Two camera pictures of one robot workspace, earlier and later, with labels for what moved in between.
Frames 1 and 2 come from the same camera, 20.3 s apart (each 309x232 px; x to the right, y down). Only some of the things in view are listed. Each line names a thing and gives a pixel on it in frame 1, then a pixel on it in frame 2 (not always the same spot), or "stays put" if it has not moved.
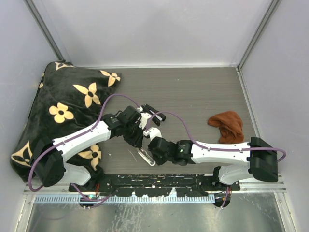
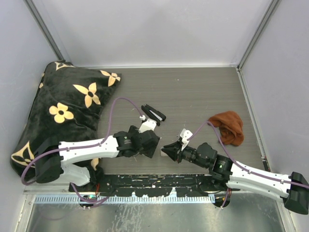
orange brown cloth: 230,124 stays put
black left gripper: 136,141 -> 149,152
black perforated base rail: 155,185 stays put
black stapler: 157,118 stays put
